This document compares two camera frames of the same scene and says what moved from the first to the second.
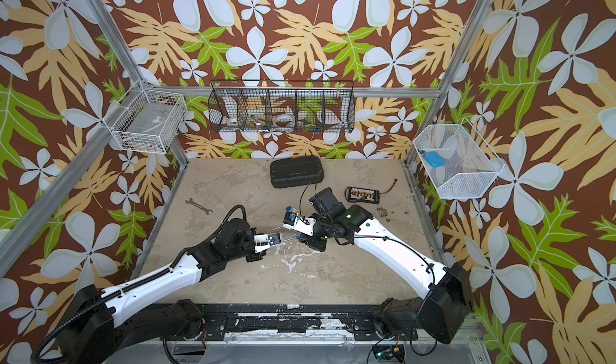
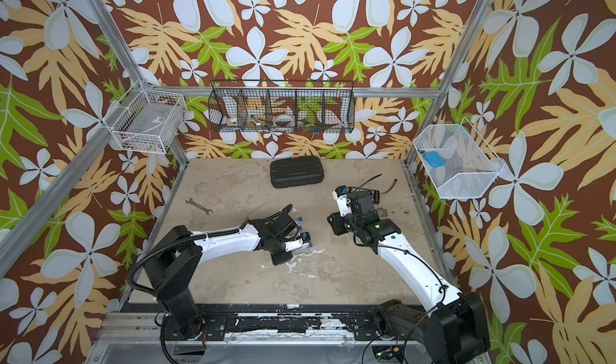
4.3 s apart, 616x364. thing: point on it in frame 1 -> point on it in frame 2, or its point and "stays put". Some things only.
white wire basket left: [147, 119] stays put
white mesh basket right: [455, 160] stays put
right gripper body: [322, 231] -> [354, 223]
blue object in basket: [435, 159] stays put
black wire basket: [281, 106] stays put
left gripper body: [248, 246] -> [281, 255]
